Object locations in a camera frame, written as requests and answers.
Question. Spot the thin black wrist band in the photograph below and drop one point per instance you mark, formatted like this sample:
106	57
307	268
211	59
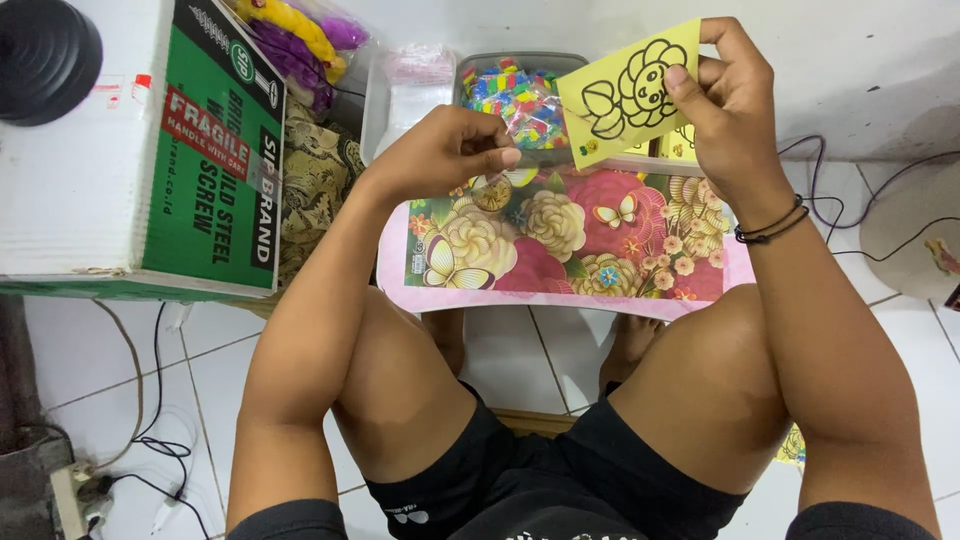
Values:
776	216

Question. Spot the person's left leg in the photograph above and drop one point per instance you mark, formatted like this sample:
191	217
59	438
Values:
397	390

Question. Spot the floral pink small table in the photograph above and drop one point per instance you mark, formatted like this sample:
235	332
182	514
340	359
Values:
570	247

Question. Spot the black shirt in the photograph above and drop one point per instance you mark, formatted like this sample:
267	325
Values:
289	521

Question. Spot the packet of clear plastic bags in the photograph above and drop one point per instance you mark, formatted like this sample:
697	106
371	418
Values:
416	90

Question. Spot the white power strip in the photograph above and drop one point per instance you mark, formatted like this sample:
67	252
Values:
71	499

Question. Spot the black shorts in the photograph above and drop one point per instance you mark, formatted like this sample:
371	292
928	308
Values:
540	480

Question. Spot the dark grey bag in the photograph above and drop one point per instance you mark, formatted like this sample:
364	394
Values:
22	450

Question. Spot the white plug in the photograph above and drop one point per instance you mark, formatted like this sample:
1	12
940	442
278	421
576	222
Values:
178	316

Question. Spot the clear container of colourful beads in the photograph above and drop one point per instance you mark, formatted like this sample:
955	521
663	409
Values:
517	97

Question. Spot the green and white carton box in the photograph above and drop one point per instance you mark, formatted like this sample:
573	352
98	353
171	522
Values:
150	150

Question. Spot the person's left hand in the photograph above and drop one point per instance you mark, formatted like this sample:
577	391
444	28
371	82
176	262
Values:
435	154

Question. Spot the person's right leg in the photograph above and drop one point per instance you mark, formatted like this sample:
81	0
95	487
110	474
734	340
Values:
697	390

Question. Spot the stack of yellow cards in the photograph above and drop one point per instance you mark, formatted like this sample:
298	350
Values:
675	144

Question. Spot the person's leg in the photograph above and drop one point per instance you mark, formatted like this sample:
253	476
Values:
697	390
397	390

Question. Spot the yellow flower drawing card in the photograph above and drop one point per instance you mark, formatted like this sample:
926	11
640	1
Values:
630	94

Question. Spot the wooden stool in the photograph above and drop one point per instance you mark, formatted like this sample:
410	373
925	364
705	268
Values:
536	422

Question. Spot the white plastic tray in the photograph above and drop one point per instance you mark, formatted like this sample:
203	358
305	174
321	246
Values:
371	112

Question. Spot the black round ribbed object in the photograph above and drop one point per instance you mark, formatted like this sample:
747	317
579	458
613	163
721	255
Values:
45	60

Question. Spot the person's right hand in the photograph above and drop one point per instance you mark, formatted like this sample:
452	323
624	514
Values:
739	120

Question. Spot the gold and black patterned cloth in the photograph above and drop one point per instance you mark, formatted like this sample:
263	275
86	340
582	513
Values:
315	180

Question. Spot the thick black wrist band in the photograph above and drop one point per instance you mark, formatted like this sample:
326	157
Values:
780	229

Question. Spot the grey round stool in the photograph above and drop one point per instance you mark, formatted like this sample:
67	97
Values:
904	232

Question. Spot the clear plastic film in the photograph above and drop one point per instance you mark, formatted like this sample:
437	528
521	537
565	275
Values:
541	160

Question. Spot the bag of yellow purple yarn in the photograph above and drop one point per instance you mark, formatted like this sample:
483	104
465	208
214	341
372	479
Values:
300	45

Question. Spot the yellow printed card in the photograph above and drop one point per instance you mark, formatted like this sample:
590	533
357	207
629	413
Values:
791	446

